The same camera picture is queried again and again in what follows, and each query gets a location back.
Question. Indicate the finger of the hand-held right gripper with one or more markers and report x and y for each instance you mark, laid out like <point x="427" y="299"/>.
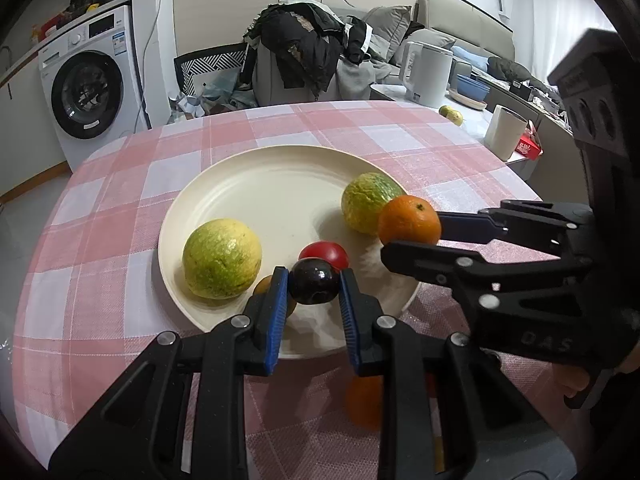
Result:
<point x="465" y="225"/>
<point x="415" y="257"/>

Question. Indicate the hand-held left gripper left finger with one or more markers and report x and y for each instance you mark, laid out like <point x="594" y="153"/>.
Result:
<point x="277" y="310"/>

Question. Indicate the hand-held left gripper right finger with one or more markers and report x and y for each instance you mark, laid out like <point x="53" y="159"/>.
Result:
<point x="350" y="320"/>

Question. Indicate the small brown fruit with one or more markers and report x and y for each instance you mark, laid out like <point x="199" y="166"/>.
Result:
<point x="261" y="287"/>

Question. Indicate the orange mandarin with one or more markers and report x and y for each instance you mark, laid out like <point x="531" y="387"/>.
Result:
<point x="364" y="402"/>
<point x="409" y="220"/>

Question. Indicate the dark purple plum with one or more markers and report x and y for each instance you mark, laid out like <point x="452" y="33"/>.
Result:
<point x="314" y="280"/>

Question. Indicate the red tomato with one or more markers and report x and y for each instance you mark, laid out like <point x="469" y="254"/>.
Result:
<point x="327" y="252"/>

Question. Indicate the yellow green citrus fruit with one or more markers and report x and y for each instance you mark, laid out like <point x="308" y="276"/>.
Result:
<point x="222" y="259"/>

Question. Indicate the cream round plate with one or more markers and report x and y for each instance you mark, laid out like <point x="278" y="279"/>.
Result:
<point x="260" y="195"/>

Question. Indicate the person's right hand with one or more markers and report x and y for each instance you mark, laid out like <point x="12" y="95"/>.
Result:
<point x="570" y="382"/>

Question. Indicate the red box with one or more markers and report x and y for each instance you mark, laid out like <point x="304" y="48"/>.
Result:
<point x="529" y="144"/>

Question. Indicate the beige cup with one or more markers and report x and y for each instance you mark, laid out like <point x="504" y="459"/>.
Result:
<point x="505" y="132"/>

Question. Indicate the white side table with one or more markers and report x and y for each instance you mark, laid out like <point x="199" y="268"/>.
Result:
<point x="475" y="117"/>

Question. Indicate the blue bowls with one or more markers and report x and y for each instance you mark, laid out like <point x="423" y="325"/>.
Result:
<point x="474" y="87"/>

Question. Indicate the white electric kettle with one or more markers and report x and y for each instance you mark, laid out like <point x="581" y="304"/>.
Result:
<point x="427" y="75"/>

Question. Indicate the pink checked tablecloth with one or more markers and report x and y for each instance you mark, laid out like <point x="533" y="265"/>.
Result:
<point x="125" y="185"/>

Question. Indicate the grey sofa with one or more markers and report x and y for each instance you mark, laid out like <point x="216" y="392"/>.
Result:
<point x="475" y="25"/>

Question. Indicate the grey cushion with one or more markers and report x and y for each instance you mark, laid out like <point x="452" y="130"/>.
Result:
<point x="387" y="27"/>

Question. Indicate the pile of dark clothes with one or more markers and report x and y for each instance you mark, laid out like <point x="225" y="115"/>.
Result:
<point x="305" y="40"/>

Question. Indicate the black white patterned bag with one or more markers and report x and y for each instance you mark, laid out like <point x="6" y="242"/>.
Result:
<point x="210" y="72"/>

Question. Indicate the white washing machine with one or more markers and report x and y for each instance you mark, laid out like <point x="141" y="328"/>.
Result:
<point x="85" y="95"/>

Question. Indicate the kitchen counter cabinet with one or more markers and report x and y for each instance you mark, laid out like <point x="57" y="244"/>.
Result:
<point x="20" y="125"/>

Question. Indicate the red container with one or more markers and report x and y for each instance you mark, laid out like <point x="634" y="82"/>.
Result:
<point x="50" y="25"/>

